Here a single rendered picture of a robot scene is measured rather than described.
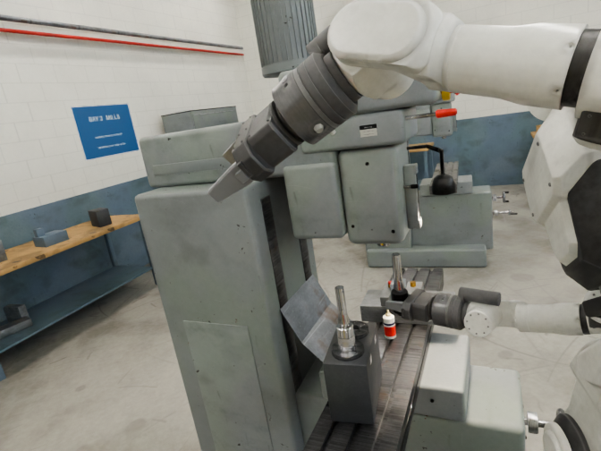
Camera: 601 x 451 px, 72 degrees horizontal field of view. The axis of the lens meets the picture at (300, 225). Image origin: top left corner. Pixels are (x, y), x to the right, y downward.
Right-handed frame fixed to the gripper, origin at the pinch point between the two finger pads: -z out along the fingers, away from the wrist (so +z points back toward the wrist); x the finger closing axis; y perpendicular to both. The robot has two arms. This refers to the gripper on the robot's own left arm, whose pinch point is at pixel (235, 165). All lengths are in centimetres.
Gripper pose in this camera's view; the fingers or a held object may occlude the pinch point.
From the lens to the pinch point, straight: 58.8
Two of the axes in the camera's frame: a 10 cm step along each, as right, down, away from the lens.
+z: 7.6, -5.1, -4.1
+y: -6.5, -6.2, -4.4
